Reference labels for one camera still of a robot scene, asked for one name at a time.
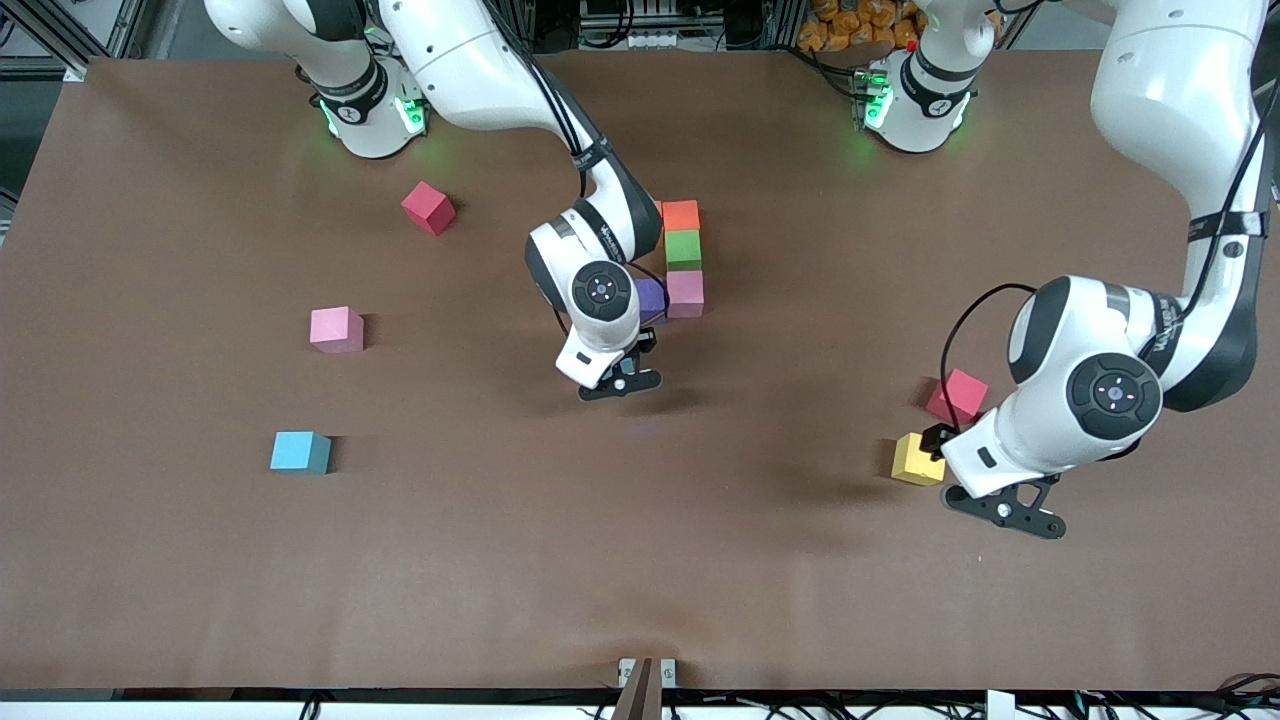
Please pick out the red foam cube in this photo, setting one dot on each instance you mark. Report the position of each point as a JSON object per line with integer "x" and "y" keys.
{"x": 960, "y": 392}
{"x": 428, "y": 208}

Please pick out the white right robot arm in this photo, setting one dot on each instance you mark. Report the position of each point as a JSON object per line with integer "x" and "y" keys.
{"x": 470, "y": 60}

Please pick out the pink foam cube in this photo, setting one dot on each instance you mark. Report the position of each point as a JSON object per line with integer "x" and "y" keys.
{"x": 335, "y": 328}
{"x": 686, "y": 295}

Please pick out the large table cover mat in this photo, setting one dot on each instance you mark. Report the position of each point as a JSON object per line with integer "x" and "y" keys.
{"x": 640, "y": 560}

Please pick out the metal table edge bracket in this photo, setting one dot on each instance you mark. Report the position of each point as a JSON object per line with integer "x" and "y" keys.
{"x": 645, "y": 682}

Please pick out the blue foam cube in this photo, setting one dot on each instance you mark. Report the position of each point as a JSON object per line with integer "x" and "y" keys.
{"x": 298, "y": 452}

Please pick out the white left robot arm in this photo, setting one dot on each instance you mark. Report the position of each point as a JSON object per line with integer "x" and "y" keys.
{"x": 1170, "y": 90}

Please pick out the aluminium frame post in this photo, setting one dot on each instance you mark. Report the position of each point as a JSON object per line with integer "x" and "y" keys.
{"x": 50, "y": 35}

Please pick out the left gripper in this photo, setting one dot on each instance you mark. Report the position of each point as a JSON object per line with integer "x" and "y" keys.
{"x": 936, "y": 437}

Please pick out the yellow foam cube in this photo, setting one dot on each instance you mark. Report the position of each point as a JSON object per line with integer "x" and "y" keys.
{"x": 912, "y": 460}

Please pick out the green foam cube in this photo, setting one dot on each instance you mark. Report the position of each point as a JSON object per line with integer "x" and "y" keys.
{"x": 685, "y": 250}

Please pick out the orange foam cube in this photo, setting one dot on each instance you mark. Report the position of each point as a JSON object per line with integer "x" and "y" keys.
{"x": 682, "y": 215}

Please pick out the aluminium side rail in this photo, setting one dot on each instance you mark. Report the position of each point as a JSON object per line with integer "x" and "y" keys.
{"x": 1268, "y": 160}

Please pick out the purple foam cube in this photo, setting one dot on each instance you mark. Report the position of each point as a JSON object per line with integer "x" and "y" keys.
{"x": 652, "y": 298}

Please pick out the small white box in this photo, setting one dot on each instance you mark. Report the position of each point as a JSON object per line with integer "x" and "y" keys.
{"x": 1000, "y": 706}

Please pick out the orange net bag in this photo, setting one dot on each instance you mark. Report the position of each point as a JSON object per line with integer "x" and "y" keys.
{"x": 850, "y": 25}

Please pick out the grey metal equipment rack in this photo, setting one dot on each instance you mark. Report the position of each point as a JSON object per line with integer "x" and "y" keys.
{"x": 630, "y": 15}

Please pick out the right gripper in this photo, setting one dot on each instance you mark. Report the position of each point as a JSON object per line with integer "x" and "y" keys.
{"x": 647, "y": 344}

